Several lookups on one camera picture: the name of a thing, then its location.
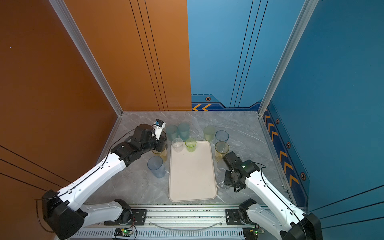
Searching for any aluminium corner post right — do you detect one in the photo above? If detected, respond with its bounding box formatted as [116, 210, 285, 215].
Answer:
[258, 0, 319, 117]

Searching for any blue grey glass right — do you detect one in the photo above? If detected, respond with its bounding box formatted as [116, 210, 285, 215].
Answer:
[215, 130, 230, 142]

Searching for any teal frosted glass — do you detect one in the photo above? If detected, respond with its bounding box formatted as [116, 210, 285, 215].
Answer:
[178, 122, 190, 141]
[166, 125, 179, 142]

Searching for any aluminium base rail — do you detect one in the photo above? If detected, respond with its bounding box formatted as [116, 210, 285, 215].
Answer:
[71, 205, 277, 240]

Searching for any left green circuit board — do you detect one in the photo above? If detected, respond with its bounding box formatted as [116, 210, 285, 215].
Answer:
[114, 228, 135, 238]

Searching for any green circuit board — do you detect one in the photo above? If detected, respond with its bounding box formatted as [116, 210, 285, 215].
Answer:
[114, 228, 135, 238]
[243, 228, 265, 240]

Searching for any clear ribbed glass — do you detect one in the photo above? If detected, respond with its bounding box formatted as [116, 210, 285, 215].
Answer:
[216, 174, 229, 190]

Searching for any amber glass left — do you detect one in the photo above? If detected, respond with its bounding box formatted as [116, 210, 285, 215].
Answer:
[152, 149, 168, 162]

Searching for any amber glass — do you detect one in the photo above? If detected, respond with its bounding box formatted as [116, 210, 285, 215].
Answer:
[152, 149, 168, 162]
[215, 142, 230, 161]

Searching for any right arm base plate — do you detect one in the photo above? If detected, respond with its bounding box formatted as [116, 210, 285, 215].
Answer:
[225, 209, 252, 226]

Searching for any cream plastic tray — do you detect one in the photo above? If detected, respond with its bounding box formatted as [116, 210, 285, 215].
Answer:
[169, 141, 218, 202]

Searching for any aluminium corner post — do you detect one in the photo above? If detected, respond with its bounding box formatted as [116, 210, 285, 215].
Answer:
[258, 0, 319, 117]
[49, 0, 123, 117]

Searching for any bright green glass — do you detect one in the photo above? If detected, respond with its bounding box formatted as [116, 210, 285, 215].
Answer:
[185, 138, 197, 153]

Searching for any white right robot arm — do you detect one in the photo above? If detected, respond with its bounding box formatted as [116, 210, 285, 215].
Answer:
[223, 152, 323, 240]

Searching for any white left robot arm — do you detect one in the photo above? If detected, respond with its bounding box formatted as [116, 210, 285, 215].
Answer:
[42, 120, 167, 240]

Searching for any teal frosted glass left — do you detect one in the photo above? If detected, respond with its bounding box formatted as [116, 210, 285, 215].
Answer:
[166, 125, 179, 142]

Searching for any right green circuit board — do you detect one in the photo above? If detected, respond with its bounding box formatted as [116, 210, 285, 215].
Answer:
[243, 228, 265, 240]

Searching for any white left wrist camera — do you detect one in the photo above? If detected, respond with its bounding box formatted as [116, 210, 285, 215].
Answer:
[153, 119, 166, 140]

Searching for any teal frosted glass right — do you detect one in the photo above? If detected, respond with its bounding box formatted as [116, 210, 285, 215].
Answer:
[178, 122, 190, 141]

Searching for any aluminium corner post left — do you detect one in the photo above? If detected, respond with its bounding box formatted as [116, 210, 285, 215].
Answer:
[49, 0, 123, 117]

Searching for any blue grey glass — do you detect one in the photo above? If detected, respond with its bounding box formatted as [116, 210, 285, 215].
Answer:
[147, 156, 166, 179]
[215, 130, 230, 142]

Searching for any pale green frosted glass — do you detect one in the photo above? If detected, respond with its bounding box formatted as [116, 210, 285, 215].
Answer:
[204, 126, 216, 142]

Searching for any blue grey glass left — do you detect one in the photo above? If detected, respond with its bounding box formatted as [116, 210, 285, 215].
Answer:
[147, 156, 166, 179]

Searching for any amber glass right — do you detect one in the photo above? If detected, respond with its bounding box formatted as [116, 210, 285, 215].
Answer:
[215, 142, 230, 161]

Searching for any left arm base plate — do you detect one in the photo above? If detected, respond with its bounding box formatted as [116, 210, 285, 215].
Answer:
[104, 209, 147, 226]

